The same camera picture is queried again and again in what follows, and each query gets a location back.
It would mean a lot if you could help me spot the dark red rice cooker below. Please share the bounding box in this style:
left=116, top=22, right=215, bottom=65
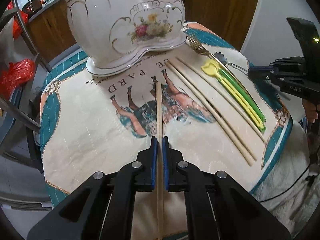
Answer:
left=24, top=0, right=42, bottom=13

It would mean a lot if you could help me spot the small silver spoon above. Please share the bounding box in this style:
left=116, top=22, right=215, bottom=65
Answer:
left=214, top=51, right=250, bottom=73

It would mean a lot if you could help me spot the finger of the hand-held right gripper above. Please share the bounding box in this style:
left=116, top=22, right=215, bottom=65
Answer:
left=247, top=57, right=305, bottom=81

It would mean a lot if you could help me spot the wooden kitchen cabinet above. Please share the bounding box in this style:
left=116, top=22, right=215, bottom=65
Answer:
left=26, top=0, right=261, bottom=63

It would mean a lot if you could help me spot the printed teal-bordered cloth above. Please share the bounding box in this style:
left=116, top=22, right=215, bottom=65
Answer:
left=39, top=21, right=293, bottom=240

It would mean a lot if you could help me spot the yellow tulip-shaped plastic clip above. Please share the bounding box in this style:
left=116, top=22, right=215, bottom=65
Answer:
left=201, top=60, right=265, bottom=131

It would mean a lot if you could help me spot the black cable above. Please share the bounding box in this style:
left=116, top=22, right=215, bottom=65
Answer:
left=257, top=160, right=314, bottom=203

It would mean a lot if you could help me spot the red plastic bag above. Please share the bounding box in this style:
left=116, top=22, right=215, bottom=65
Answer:
left=7, top=1, right=29, bottom=39
left=0, top=59, right=36, bottom=101

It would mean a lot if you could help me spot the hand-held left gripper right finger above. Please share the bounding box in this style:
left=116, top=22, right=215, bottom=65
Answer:
left=162, top=136, right=292, bottom=240

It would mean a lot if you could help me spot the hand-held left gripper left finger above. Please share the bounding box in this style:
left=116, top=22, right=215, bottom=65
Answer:
left=27, top=136, right=158, bottom=240

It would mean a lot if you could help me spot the person's right hand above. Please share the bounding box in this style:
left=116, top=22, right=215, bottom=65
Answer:
left=302, top=99, right=320, bottom=123

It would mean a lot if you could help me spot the metal storage rack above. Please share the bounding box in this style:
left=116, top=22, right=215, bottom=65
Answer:
left=0, top=7, right=53, bottom=174

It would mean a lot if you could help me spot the white floral ceramic utensil holder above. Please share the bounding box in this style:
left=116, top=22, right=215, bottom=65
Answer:
left=61, top=0, right=187, bottom=76

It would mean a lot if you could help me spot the green plastic clip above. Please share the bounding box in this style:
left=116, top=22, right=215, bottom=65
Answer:
left=217, top=66, right=266, bottom=130

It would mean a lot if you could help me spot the grey kitchen countertop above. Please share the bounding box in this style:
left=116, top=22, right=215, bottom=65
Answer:
left=27, top=0, right=68, bottom=23

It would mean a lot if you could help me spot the wooden chopstick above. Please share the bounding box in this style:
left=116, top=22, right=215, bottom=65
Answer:
left=168, top=60, right=258, bottom=161
left=155, top=82, right=164, bottom=240
left=165, top=62, right=251, bottom=166
left=176, top=56, right=266, bottom=143

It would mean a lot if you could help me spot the golden metal fork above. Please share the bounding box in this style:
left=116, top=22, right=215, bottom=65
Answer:
left=186, top=33, right=253, bottom=98

